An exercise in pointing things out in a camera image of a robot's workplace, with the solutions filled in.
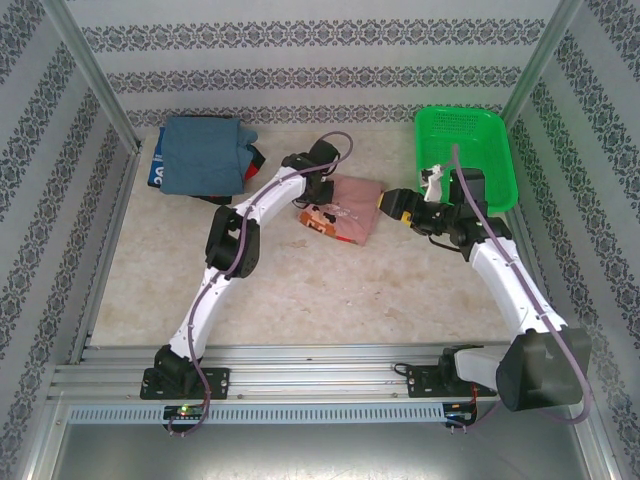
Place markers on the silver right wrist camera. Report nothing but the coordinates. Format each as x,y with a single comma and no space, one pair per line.
434,182

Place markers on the green plastic basket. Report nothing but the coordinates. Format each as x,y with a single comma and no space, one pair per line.
485,145

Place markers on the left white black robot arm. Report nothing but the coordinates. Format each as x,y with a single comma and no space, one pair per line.
230,245

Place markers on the folded blue white print t-shirt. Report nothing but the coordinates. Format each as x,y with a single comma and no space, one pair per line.
155,172

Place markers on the folded black red t-shirt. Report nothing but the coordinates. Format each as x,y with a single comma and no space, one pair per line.
254,165

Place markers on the aluminium frame post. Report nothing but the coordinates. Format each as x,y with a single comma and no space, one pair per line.
90,70
540,55

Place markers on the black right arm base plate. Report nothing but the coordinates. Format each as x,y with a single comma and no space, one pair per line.
422,382

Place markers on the aluminium mounting rail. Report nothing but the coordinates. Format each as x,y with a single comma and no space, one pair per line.
310,367

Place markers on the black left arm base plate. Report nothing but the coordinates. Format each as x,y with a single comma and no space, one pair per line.
220,382

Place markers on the pink printed t-shirt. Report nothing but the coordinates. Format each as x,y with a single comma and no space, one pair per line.
355,205

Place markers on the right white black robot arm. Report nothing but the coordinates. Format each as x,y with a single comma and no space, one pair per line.
545,370

